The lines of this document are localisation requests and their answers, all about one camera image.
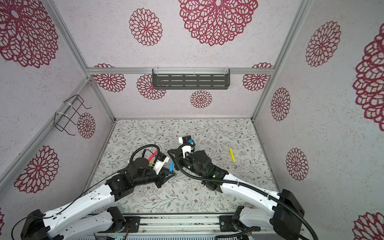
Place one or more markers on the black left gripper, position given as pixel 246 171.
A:
pixel 161 176

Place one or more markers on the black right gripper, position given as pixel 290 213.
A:
pixel 182 161

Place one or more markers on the blue highlighter pen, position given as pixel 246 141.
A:
pixel 171 167

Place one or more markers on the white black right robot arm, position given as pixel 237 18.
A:
pixel 279 211

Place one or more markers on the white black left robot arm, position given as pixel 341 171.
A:
pixel 71 221

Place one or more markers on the pink highlighter pen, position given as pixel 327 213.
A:
pixel 153 156

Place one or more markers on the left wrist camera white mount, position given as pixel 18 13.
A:
pixel 159 163

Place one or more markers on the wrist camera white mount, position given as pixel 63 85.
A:
pixel 190 149
pixel 159 163

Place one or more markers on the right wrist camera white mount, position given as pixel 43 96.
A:
pixel 190 149

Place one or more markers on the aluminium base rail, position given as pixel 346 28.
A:
pixel 170 227

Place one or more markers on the dark grey wall shelf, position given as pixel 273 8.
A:
pixel 191 80

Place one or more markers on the black wire wall rack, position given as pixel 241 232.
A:
pixel 64 118

